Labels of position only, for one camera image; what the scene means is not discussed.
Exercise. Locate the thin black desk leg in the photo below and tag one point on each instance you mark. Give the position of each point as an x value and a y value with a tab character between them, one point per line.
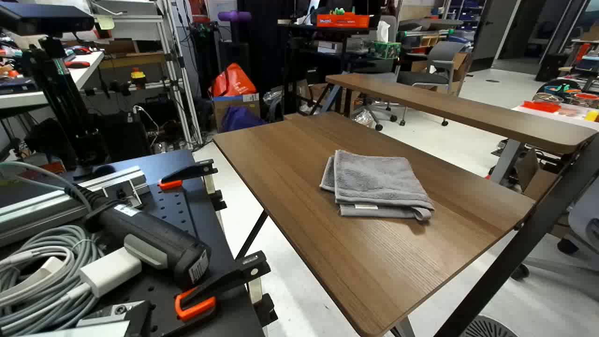
251	234

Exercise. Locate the orange storage bin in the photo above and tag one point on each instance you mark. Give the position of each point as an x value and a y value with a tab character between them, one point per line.
341	21

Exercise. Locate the cardboard box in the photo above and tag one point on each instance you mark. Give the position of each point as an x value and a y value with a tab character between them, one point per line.
236	105

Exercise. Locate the white metal rack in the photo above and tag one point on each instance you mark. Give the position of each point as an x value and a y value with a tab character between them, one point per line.
180	68

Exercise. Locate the black grey handheld device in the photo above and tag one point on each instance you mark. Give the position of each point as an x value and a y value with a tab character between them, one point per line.
156	240

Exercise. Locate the black camera on tripod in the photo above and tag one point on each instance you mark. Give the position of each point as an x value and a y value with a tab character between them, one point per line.
43	17

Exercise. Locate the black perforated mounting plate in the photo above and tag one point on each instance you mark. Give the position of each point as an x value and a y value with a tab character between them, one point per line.
188	208

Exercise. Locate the yellow capped item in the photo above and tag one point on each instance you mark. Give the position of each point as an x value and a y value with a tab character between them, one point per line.
137	75

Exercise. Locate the grey office chair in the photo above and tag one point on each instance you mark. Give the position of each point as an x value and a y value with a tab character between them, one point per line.
440	62

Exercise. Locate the white side table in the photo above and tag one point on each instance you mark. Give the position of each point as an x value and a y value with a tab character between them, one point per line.
85	70

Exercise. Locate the round black floor grille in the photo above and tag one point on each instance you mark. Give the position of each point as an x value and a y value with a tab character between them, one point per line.
487	328

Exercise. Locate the flat orange item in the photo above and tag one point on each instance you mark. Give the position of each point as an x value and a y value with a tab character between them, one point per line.
540	105

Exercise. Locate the green crate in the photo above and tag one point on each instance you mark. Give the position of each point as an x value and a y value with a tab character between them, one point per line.
384	49

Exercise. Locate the black desk frame leg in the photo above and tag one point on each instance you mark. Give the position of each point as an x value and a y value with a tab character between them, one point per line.
530	236

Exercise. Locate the purple round object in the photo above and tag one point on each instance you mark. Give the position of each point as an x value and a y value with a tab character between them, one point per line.
234	15

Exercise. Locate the dark blue bag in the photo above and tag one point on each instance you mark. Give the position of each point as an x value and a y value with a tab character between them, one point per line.
240	118

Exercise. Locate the white power adapter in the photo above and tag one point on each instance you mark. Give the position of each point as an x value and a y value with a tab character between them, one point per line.
113	270

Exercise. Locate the orange bag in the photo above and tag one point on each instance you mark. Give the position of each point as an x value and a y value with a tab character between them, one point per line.
233	81

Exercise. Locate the grey cloth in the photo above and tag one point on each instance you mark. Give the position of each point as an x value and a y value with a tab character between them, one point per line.
377	180

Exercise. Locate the black tripod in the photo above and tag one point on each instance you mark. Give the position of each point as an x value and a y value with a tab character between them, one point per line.
62	100

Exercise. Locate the aluminium extrusion bar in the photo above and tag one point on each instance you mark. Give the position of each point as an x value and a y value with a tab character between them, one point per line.
38	206

